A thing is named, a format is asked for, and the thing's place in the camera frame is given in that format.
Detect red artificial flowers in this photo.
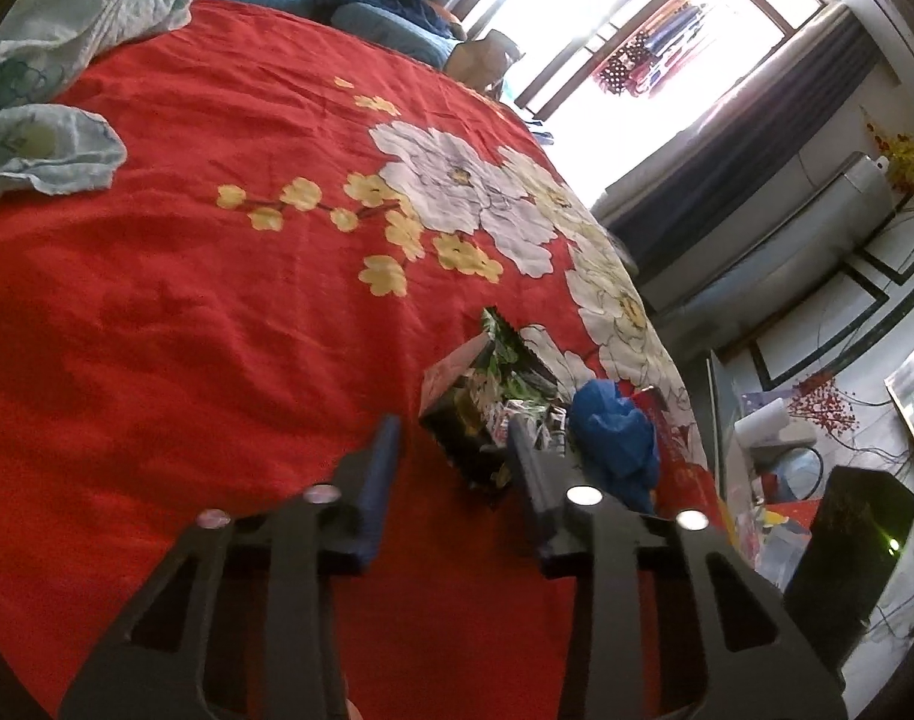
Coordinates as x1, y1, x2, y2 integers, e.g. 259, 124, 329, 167
790, 371, 859, 432

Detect dark clothes pile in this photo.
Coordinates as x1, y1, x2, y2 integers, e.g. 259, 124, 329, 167
377, 0, 465, 38

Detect yellow artificial flowers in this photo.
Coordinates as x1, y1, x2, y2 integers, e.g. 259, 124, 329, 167
865, 109, 914, 207

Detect hanging polka dot clothes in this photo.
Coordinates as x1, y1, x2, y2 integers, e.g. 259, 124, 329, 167
592, 0, 709, 98

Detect light green cloth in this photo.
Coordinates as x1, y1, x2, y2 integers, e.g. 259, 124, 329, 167
0, 0, 195, 203

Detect blue sofa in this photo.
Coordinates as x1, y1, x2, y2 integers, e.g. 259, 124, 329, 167
137, 0, 465, 68

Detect white standing air conditioner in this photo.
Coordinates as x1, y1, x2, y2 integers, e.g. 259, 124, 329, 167
640, 151, 897, 338

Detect brown paper bag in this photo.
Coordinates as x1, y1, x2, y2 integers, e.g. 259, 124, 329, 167
449, 30, 522, 91

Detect dark grey curtain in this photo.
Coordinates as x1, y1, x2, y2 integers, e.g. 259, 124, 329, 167
592, 4, 882, 275

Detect black shiny snack wrapper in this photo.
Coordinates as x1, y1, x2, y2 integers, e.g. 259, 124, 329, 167
418, 307, 570, 492

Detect long red packet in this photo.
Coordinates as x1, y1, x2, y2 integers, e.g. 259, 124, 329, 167
629, 386, 728, 533

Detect blue plastic bag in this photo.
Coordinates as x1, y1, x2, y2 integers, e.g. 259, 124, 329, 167
568, 379, 662, 515

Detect white paper roll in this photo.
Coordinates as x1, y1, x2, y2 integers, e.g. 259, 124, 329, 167
734, 397, 792, 451

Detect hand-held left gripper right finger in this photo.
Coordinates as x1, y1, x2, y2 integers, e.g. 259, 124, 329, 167
505, 417, 848, 720

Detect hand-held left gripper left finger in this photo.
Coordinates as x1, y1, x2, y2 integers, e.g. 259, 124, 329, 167
58, 412, 405, 720

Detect grey panel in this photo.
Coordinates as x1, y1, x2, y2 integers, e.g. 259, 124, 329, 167
706, 349, 750, 511

